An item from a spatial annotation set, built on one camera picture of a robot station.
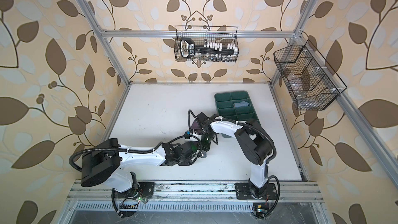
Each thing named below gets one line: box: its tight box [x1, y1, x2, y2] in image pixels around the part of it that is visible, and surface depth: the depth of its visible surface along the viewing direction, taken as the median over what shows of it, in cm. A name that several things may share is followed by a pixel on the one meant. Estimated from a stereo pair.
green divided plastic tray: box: [214, 90, 261, 124], surface depth 104 cm
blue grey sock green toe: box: [234, 100, 250, 108], surface depth 104 cm
